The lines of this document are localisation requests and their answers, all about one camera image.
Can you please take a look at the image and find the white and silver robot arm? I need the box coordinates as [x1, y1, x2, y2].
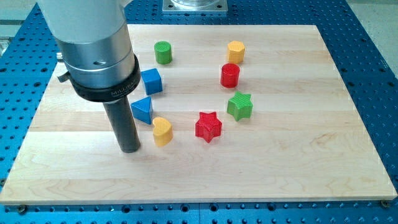
[37, 0, 141, 102]

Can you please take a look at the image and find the light wooden board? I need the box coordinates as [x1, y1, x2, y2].
[1, 25, 397, 205]

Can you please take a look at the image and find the yellow hexagon block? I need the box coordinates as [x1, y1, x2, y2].
[227, 40, 246, 64]

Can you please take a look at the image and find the red star block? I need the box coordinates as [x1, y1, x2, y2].
[195, 111, 222, 143]

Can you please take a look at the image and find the green star block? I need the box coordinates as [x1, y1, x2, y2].
[227, 91, 253, 121]

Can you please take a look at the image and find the yellow heart block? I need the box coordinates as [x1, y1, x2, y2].
[152, 117, 174, 147]

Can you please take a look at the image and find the red cylinder block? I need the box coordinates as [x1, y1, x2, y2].
[220, 63, 240, 88]

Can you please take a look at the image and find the blue triangle block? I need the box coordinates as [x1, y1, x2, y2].
[131, 96, 153, 124]

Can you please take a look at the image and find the blue cube block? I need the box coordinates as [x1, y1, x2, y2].
[141, 68, 163, 95]

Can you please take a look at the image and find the green cylinder block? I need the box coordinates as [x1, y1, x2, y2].
[154, 41, 172, 65]

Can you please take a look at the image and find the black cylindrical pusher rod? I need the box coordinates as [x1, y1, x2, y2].
[103, 96, 141, 153]

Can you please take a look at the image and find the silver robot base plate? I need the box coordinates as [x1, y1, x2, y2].
[162, 0, 228, 15]

